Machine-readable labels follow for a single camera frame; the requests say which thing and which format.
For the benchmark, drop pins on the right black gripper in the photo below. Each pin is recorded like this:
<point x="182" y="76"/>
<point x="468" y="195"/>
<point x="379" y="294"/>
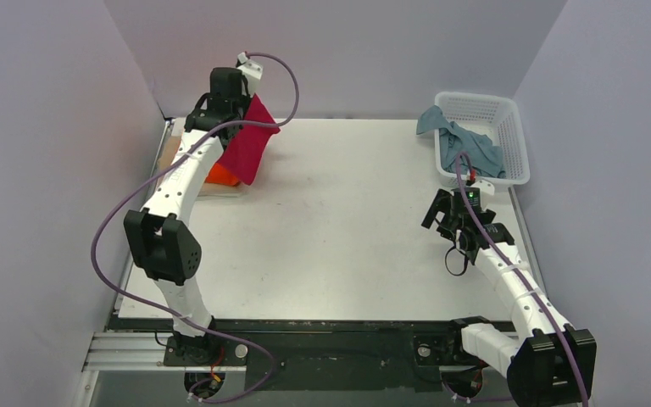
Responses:
<point x="448" y="214"/>

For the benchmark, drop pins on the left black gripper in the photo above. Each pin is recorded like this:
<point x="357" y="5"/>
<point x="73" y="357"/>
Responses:
<point x="235" y="105"/>

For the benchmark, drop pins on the red t shirt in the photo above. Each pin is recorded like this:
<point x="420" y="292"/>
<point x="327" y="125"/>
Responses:
<point x="245" y="151"/>

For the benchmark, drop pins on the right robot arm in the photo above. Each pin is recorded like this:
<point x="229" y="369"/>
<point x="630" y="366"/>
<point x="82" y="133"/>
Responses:
<point x="549" y="362"/>

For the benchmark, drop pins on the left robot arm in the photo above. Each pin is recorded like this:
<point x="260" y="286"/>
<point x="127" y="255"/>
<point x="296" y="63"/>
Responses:
<point x="158" y="235"/>

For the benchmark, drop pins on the grey-blue t shirt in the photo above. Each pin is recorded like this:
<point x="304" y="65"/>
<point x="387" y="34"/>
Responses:
<point x="486" y="158"/>

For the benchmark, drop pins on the folded orange t shirt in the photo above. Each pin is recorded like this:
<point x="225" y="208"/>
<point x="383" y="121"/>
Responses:
<point x="220" y="175"/>

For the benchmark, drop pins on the folded beige t shirt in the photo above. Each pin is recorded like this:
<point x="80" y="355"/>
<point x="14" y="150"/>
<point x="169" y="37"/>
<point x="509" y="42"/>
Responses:
<point x="166" y="157"/>

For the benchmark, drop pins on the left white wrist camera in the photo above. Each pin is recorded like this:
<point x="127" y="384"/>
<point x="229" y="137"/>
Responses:
<point x="251" y="71"/>

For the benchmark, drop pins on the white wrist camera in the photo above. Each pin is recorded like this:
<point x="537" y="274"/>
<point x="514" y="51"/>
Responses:
<point x="486" y="187"/>
<point x="251" y="71"/>

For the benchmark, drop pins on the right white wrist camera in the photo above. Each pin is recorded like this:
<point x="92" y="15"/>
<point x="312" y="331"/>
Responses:
<point x="486" y="187"/>

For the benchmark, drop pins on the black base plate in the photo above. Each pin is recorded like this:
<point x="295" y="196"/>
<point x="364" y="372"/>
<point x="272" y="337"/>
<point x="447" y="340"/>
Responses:
<point x="312" y="355"/>

